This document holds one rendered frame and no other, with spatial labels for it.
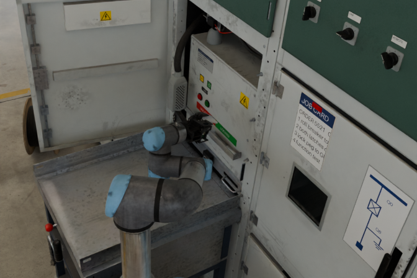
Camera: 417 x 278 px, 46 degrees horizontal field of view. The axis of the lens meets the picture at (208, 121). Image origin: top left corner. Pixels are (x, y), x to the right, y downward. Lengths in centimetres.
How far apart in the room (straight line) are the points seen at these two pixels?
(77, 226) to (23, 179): 155
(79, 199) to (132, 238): 77
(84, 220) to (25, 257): 108
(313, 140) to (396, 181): 30
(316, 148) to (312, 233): 32
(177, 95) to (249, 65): 40
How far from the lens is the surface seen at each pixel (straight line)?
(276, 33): 159
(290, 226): 180
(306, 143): 156
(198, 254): 216
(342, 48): 136
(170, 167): 168
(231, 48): 208
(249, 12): 165
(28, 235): 318
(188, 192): 131
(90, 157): 230
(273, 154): 173
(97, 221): 204
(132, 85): 231
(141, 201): 129
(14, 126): 402
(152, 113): 243
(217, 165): 221
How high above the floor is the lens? 235
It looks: 36 degrees down
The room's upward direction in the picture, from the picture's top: 5 degrees clockwise
